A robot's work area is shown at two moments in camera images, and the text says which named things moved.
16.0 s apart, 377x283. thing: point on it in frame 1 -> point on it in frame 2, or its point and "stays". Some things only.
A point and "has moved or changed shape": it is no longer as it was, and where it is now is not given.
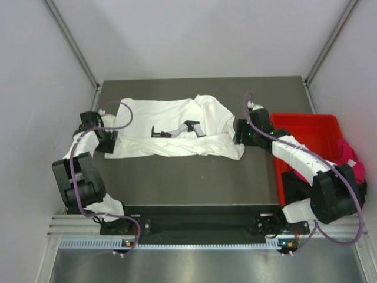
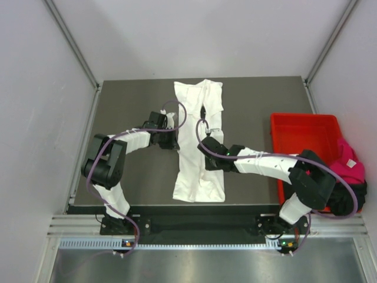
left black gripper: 109,147 -> 172,144
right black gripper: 242,126 -> 208,166
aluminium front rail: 354,225 stays
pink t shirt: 344,155 stays
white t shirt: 198,126 has moved or changed shape
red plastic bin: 317,134 stays
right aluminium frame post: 330,41 stays
